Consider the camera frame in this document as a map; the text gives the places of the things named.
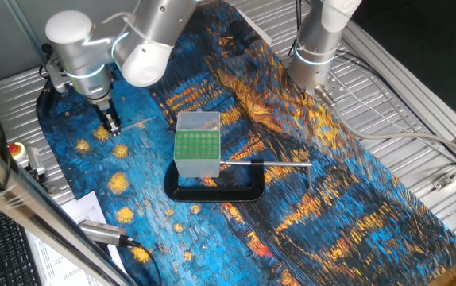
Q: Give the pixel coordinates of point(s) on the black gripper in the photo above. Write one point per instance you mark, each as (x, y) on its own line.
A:
(107, 111)

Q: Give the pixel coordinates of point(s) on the clear large pipette tip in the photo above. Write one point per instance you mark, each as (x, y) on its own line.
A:
(138, 123)

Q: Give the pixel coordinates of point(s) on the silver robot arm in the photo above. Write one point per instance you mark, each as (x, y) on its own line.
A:
(89, 43)

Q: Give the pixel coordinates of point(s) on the green pipette tip box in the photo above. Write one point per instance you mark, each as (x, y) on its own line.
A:
(197, 149)

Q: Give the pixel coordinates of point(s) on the printed white paper sheet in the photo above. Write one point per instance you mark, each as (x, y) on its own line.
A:
(85, 208)

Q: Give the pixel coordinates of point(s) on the red emergency stop button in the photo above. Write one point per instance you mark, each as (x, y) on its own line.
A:
(16, 150)

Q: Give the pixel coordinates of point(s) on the black C-clamp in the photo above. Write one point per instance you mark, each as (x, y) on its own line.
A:
(212, 194)

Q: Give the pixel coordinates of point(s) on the black keyboard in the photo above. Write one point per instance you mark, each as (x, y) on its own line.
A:
(1, 250)

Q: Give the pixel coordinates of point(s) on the starry night painting cloth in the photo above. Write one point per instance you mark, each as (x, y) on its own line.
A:
(291, 190)

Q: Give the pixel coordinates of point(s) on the aluminium frame beam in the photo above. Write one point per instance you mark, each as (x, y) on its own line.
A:
(45, 222)

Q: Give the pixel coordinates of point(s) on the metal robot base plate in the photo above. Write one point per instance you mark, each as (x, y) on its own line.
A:
(333, 89)

